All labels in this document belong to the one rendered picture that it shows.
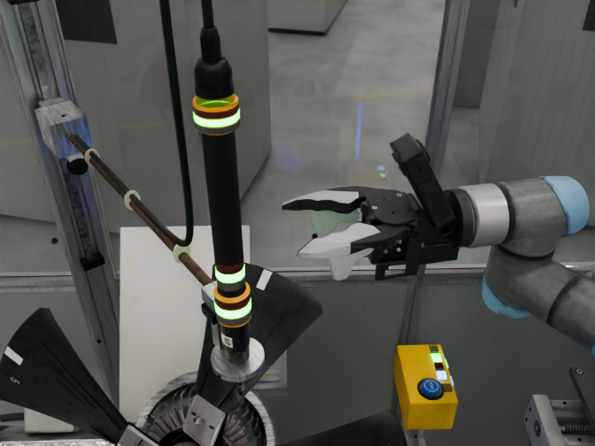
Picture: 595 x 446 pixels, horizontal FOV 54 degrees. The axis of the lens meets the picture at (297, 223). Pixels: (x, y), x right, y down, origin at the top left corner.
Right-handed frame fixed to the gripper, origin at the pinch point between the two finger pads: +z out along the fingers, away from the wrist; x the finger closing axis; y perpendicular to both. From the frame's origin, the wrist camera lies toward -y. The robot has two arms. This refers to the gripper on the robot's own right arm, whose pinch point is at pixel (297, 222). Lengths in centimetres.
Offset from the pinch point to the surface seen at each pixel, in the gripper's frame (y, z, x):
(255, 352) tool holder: 19.8, 5.7, -0.3
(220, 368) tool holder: 19.8, 10.5, -2.0
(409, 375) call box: 59, -29, 22
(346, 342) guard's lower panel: 93, -29, 65
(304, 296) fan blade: 24.0, -3.9, 13.5
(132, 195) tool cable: 10.1, 20.4, 26.4
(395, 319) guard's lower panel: 85, -42, 62
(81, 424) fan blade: 43, 33, 12
